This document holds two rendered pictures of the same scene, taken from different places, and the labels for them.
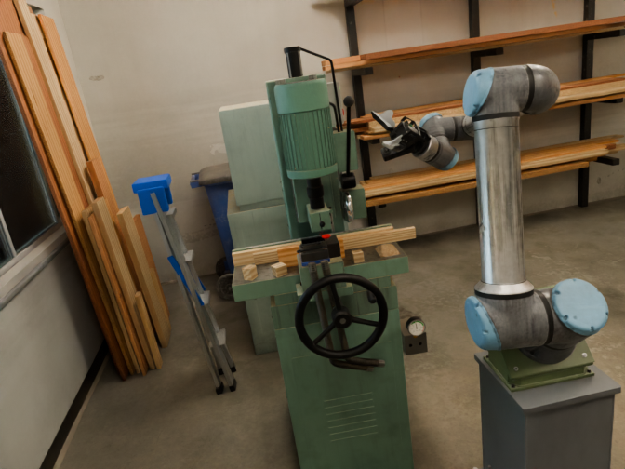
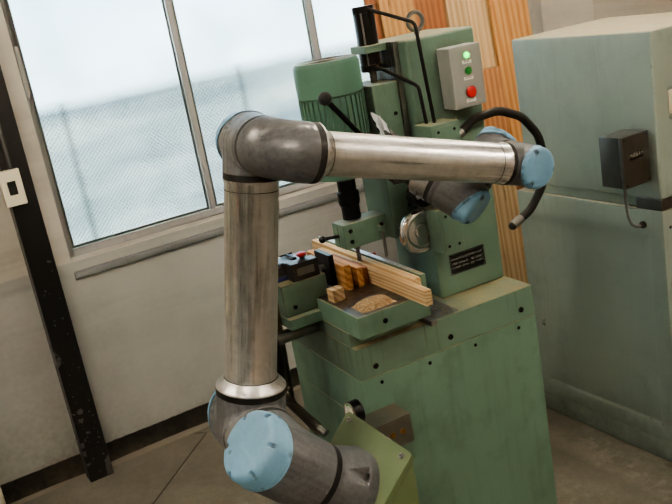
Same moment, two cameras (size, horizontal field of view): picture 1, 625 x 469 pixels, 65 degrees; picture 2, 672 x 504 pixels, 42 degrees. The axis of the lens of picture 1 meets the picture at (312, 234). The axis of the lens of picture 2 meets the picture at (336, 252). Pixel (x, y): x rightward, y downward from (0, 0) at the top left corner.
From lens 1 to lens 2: 2.31 m
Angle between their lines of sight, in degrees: 65
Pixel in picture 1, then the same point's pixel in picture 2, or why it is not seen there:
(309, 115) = (303, 107)
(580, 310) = (239, 449)
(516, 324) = (217, 424)
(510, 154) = (227, 226)
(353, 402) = not seen: hidden behind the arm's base
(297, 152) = not seen: hidden behind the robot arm
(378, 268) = (339, 318)
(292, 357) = (303, 377)
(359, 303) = (333, 351)
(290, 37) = not seen: outside the picture
